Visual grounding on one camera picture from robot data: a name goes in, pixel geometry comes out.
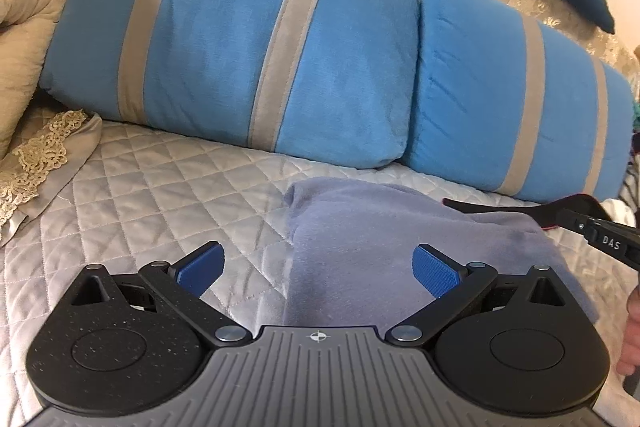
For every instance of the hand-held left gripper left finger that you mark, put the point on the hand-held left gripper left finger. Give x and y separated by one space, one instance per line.
202 269

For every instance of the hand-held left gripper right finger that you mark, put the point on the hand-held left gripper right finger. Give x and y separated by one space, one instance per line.
432 272

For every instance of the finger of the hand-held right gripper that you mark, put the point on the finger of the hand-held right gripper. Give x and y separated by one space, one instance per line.
607 241

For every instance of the grey-blue fleece garment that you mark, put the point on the grey-blue fleece garment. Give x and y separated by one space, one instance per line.
380 227

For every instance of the person's right hand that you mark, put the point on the person's right hand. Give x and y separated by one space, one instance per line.
631 332

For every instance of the white cloth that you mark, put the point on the white cloth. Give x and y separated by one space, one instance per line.
617 212

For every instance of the grey quilted bed cover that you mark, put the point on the grey quilted bed cover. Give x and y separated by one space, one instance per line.
175 187

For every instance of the black belt with pink edge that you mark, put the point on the black belt with pink edge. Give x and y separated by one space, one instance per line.
500 209

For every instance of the teal cloth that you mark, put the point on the teal cloth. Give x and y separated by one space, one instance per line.
636 114

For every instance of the blue pillow with grey stripes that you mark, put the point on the blue pillow with grey stripes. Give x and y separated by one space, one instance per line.
470 97
210 42

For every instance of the lace-trimmed beige sheet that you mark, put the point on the lace-trimmed beige sheet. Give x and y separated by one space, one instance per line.
55 142

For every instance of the beige quilt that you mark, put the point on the beige quilt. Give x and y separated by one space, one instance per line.
25 32

